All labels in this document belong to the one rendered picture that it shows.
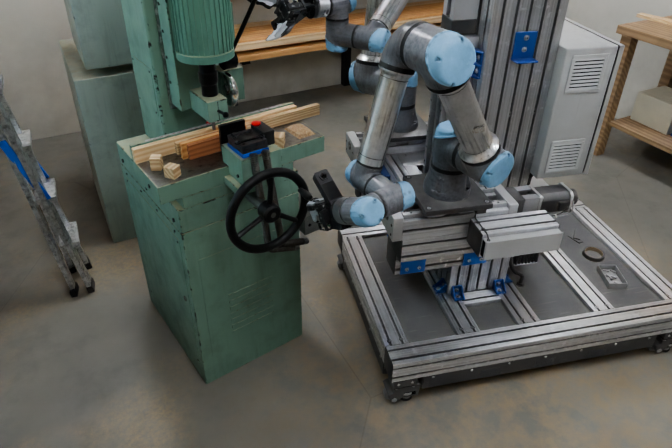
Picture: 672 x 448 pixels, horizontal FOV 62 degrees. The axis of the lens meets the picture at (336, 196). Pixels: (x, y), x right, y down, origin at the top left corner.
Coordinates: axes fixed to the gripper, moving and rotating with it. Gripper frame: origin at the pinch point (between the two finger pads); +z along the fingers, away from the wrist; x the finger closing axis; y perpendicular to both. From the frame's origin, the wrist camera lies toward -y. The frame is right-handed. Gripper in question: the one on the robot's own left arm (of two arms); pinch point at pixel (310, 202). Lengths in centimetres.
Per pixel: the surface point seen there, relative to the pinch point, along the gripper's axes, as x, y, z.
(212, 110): -14.8, -35.0, 19.8
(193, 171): -26.8, -18.5, 18.2
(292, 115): 16.4, -27.0, 31.3
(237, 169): -15.8, -15.5, 10.1
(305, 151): 12.4, -14.0, 20.4
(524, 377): 69, 95, 6
